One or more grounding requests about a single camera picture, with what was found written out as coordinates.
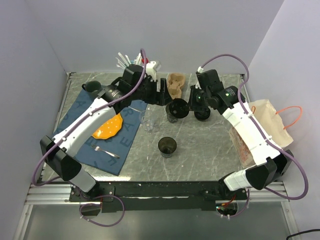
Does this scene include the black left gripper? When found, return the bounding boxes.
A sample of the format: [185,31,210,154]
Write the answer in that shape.
[131,76,173,106]

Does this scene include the black coffee cup lid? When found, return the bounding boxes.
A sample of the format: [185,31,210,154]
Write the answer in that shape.
[168,98,190,119]

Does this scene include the dark translucent coffee cup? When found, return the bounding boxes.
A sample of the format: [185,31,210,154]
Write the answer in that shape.
[166,111,178,123]

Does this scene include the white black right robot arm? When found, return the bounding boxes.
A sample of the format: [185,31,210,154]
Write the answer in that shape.
[188,85,293,200]

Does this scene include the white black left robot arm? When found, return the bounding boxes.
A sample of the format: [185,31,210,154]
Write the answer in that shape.
[40,61,172,201]

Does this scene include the brown paper takeout bag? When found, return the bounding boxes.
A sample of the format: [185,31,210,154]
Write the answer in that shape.
[228,99,294,169]

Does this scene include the stacked black cup lids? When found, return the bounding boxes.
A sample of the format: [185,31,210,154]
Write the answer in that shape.
[194,111,211,121]

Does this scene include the silver spoon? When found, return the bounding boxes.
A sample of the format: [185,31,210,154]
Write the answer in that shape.
[129,106,146,113]

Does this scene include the clear plastic tumbler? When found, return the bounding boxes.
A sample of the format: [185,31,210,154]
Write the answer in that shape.
[139,109,155,131]

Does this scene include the brown cardboard cup carrier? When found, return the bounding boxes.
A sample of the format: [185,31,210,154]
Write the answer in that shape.
[167,73,186,100]

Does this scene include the white wrapped straw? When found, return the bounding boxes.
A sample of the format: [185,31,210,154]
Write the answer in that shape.
[118,52,130,68]
[116,58,127,69]
[134,53,142,65]

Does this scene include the orange dotted scalloped plate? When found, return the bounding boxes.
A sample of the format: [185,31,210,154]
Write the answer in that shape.
[92,113,123,140]

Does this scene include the dark green mug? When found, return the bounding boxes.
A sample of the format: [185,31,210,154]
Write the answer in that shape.
[81,80,103,100]

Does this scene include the silver fork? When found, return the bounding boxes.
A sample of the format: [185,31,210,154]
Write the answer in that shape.
[90,144,120,159]

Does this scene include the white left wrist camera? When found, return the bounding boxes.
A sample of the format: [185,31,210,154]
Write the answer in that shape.
[146,60,162,80]

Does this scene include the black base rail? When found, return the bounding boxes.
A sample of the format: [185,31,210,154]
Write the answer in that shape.
[26,181,290,213]

